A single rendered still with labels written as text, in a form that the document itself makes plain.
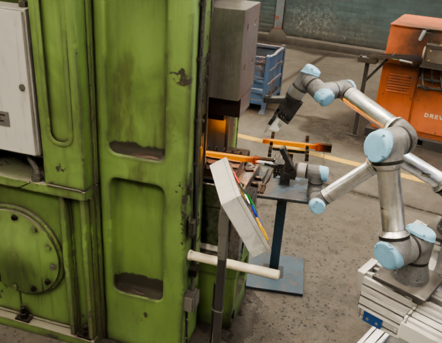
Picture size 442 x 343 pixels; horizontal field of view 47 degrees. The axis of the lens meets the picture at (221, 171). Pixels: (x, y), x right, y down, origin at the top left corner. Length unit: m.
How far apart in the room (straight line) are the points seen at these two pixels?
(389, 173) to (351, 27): 8.24
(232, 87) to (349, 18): 7.89
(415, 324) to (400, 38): 4.09
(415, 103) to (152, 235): 4.02
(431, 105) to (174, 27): 4.23
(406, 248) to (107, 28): 1.47
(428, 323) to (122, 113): 1.53
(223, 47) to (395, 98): 3.88
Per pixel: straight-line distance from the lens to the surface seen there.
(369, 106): 2.19
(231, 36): 2.28
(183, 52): 2.09
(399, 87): 5.94
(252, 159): 2.60
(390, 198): 2.02
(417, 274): 2.24
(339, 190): 2.46
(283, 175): 2.60
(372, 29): 10.06
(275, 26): 10.57
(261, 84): 6.34
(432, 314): 2.27
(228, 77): 2.33
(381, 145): 1.95
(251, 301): 3.27
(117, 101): 2.33
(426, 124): 6.01
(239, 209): 1.90
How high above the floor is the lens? 2.08
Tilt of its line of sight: 26 degrees down
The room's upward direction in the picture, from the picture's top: 4 degrees clockwise
